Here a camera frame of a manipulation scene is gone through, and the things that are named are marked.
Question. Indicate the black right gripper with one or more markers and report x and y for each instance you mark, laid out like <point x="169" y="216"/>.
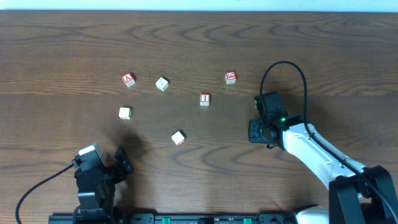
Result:
<point x="254" y="131"/>

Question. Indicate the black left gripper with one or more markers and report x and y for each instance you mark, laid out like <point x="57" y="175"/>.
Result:
<point x="112" y="169"/>

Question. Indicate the red letter I block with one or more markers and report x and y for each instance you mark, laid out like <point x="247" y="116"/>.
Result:
<point x="204" y="99"/>

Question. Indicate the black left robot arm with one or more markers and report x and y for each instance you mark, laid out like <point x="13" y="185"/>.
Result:
<point x="96" y="182"/>

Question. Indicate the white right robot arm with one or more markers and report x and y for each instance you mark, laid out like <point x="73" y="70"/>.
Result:
<point x="357" y="193"/>

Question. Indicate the white block with cow picture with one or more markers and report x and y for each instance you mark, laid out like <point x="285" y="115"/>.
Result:
<point x="125" y="113"/>

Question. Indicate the white block near centre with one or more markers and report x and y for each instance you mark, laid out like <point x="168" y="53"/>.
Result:
<point x="178" y="138"/>

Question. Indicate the red letter E block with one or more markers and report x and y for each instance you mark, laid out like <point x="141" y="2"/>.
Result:
<point x="230" y="77"/>

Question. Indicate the red letter A block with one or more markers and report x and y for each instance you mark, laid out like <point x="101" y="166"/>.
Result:
<point x="129" y="79"/>

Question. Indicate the white block with number three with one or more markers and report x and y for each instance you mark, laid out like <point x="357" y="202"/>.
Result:
<point x="162" y="84"/>

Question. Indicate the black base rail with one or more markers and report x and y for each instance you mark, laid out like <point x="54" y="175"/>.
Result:
<point x="148" y="218"/>

